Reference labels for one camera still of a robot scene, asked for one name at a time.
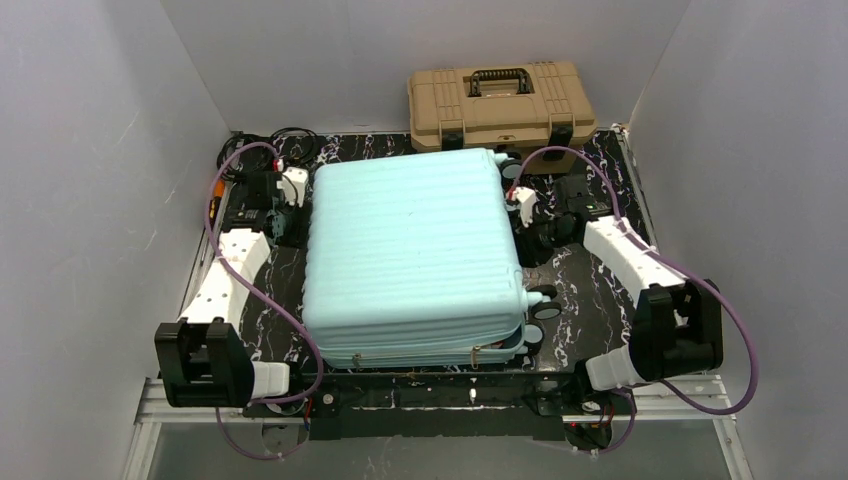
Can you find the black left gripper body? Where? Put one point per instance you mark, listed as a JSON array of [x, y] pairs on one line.
[[266, 192]]

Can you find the tan plastic toolbox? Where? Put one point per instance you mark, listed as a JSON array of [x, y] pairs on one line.
[[539, 111]]

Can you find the light blue suitcase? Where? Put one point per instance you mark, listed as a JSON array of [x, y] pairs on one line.
[[411, 262]]

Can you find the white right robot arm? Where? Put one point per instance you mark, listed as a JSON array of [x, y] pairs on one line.
[[676, 328]]

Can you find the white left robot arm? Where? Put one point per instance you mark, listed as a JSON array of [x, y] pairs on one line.
[[203, 361]]

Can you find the orange handled screwdriver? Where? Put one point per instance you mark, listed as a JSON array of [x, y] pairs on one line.
[[214, 203]]

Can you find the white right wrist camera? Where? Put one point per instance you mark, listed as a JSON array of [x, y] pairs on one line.
[[521, 201]]

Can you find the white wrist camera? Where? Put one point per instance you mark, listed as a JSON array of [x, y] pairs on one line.
[[292, 183], [521, 201]]

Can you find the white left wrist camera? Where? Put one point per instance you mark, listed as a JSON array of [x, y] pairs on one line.
[[292, 183]]

